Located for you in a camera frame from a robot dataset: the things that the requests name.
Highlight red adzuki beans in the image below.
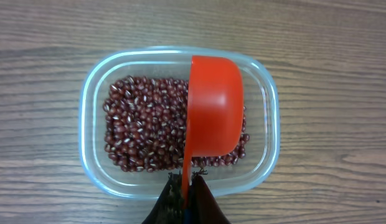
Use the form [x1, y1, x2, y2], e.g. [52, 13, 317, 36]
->
[102, 75, 251, 174]

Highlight red measuring scoop blue handle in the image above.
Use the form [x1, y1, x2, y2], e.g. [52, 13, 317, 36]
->
[181, 55, 244, 205]

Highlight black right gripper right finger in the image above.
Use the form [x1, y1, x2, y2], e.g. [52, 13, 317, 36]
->
[189, 169, 231, 224]

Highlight clear plastic container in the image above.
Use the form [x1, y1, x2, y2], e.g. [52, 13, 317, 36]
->
[78, 46, 280, 200]

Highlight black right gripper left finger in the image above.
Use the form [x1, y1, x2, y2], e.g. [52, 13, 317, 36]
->
[142, 172, 184, 224]

